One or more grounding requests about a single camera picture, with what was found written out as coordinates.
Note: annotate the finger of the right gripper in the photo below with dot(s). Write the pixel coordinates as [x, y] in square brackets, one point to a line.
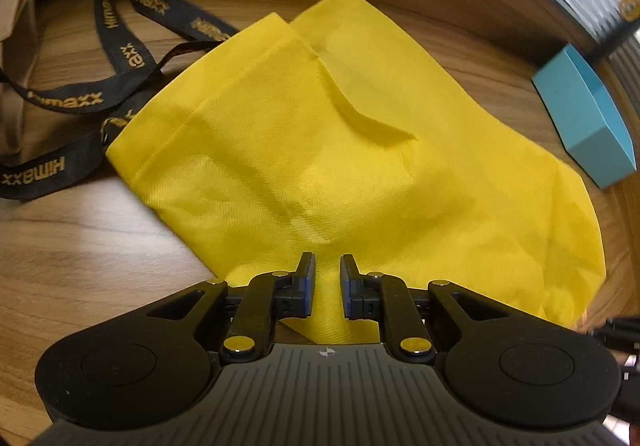
[619, 333]

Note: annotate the light blue cardboard box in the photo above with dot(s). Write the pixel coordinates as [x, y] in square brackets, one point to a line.
[586, 118]

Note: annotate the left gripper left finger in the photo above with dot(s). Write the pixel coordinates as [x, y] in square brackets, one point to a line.
[256, 309]

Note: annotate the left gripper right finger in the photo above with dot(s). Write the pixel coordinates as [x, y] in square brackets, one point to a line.
[386, 300]

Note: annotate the gold ring hook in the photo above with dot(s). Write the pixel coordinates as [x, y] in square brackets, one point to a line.
[629, 10]

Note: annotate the yellow fabric shopping bag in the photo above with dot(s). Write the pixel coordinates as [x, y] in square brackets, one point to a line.
[335, 133]

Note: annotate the brown paper bag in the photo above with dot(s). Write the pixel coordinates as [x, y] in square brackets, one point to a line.
[19, 48]

